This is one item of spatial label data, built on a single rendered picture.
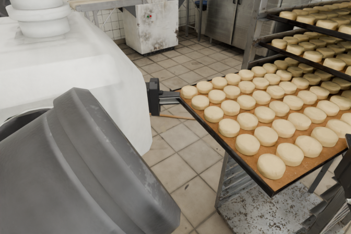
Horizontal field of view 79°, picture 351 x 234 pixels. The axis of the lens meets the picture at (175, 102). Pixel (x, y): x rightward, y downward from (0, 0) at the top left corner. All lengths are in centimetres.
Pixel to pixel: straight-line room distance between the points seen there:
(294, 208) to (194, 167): 76
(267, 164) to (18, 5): 45
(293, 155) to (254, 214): 111
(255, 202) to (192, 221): 44
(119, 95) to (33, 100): 7
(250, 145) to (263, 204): 117
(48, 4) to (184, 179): 166
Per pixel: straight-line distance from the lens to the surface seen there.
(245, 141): 49
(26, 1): 28
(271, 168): 45
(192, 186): 178
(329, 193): 88
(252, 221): 155
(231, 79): 71
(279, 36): 91
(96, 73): 20
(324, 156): 56
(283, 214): 164
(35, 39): 28
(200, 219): 166
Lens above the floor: 148
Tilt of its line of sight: 35 degrees down
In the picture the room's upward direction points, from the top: straight up
